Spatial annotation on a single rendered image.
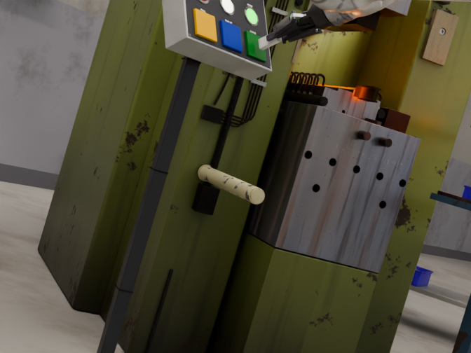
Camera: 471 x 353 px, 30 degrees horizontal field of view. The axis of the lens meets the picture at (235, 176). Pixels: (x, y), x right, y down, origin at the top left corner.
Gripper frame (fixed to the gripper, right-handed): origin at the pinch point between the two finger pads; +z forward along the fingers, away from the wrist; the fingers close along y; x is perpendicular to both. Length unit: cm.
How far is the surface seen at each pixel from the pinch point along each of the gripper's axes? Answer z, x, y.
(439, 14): -15, 27, 75
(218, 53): 7.0, -5.3, -13.8
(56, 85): 327, 156, 182
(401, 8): -14, 21, 51
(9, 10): 303, 187, 127
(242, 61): 6.3, -5.3, -5.1
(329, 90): 7.3, -2.5, 36.8
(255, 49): 4.8, -1.0, -0.6
